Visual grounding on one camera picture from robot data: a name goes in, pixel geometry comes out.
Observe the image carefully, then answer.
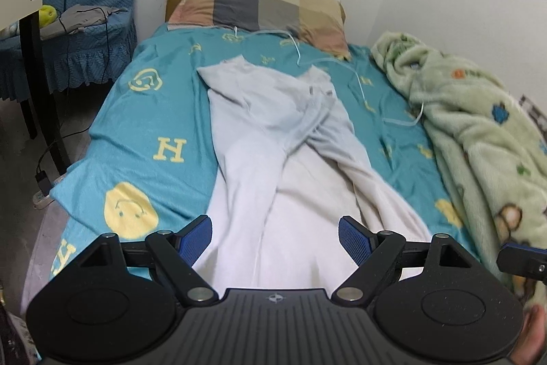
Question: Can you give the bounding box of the yellow-green plush toy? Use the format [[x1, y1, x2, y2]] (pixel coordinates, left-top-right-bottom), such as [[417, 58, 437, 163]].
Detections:
[[38, 5, 58, 28]]

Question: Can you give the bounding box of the black white patterned cloth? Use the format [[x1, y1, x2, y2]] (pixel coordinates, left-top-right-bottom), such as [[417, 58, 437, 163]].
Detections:
[[518, 93, 547, 143]]

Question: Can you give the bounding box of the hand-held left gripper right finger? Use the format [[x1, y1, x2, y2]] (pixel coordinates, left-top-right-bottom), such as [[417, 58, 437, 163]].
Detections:
[[331, 215, 475, 307]]

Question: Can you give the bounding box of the grey mattress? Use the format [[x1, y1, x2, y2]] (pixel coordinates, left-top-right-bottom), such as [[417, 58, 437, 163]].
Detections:
[[21, 200, 75, 308]]

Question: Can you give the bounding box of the person's right hand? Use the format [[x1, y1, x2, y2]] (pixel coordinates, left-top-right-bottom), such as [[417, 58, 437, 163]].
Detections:
[[510, 304, 547, 365]]

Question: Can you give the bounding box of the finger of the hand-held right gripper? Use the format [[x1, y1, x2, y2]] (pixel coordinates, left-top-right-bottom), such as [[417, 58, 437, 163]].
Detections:
[[497, 243, 547, 285]]

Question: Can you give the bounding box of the grey cloth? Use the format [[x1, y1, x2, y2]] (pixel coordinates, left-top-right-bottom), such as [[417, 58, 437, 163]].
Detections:
[[42, 3, 129, 40]]

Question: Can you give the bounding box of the white cable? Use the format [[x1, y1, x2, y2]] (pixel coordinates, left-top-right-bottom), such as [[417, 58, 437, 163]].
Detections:
[[233, 26, 425, 127]]

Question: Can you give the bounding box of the white t-shirt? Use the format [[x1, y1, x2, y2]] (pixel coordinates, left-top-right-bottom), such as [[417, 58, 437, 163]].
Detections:
[[196, 55, 432, 289]]

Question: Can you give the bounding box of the green printed fleece blanket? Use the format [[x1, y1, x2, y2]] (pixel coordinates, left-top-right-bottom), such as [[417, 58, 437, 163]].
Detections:
[[371, 31, 547, 301]]

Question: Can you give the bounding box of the white power strip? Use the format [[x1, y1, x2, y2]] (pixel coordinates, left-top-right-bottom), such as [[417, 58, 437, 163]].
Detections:
[[33, 177, 65, 209]]

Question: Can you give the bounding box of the teal printed bed sheet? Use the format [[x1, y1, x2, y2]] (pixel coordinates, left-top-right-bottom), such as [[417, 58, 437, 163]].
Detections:
[[49, 23, 483, 293]]

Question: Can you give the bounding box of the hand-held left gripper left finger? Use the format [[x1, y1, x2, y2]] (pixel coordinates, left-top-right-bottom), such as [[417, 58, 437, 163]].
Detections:
[[79, 214, 218, 307]]

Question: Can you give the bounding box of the plaid pillow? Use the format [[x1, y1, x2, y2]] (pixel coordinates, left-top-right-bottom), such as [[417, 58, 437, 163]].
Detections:
[[169, 0, 352, 60]]

